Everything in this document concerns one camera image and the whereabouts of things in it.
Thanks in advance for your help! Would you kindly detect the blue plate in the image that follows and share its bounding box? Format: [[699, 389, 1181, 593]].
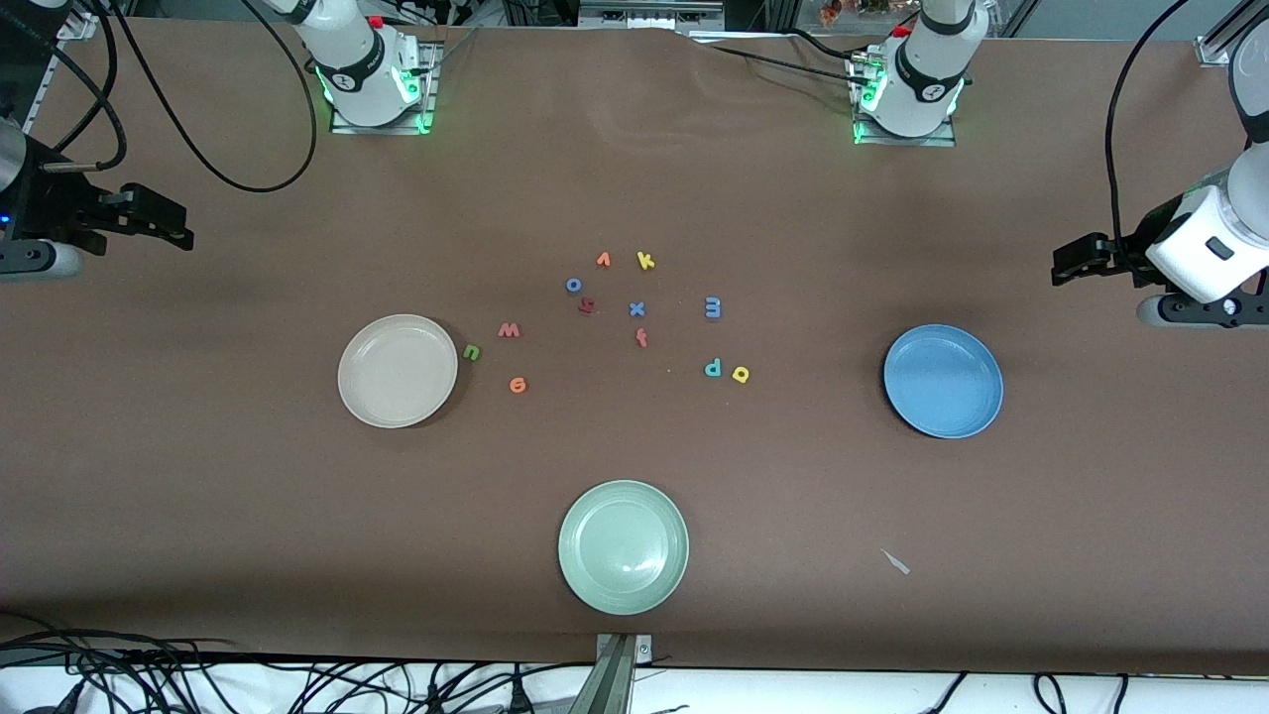
[[883, 324, 1004, 439]]

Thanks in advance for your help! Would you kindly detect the brown table cover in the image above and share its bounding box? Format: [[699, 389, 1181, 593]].
[[0, 18, 1269, 675]]

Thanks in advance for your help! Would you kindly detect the beige brown plate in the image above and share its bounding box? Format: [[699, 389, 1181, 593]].
[[337, 314, 459, 429]]

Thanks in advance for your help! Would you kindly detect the grey metal device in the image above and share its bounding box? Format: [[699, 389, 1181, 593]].
[[580, 0, 725, 31]]

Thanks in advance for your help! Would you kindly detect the green plate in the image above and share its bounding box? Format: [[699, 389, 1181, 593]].
[[557, 480, 690, 616]]

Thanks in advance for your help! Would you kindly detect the black cable with metal plug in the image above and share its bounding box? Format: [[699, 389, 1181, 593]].
[[40, 0, 128, 175]]

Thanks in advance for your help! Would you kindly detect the long black arm cable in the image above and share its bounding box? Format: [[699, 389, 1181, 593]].
[[111, 0, 319, 193], [1104, 0, 1191, 254]]

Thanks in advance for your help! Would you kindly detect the aluminium frame profile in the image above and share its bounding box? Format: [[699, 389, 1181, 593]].
[[1195, 0, 1258, 66], [20, 10, 100, 130]]

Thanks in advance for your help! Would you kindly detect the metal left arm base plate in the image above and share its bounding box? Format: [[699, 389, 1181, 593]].
[[853, 50, 959, 148]]

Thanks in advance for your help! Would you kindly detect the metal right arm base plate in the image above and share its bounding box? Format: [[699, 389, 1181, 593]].
[[330, 42, 438, 136]]

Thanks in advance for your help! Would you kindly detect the black cable on table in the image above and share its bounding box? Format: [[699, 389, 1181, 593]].
[[709, 30, 873, 80]]

